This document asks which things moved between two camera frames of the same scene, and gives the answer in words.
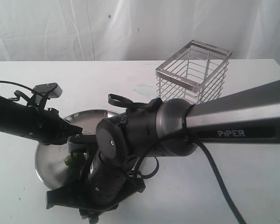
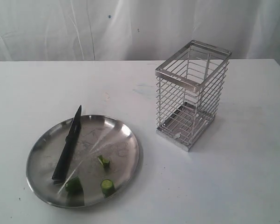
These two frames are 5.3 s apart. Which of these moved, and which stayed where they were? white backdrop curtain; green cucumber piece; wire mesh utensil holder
Moved: green cucumber piece
Stayed: white backdrop curtain; wire mesh utensil holder
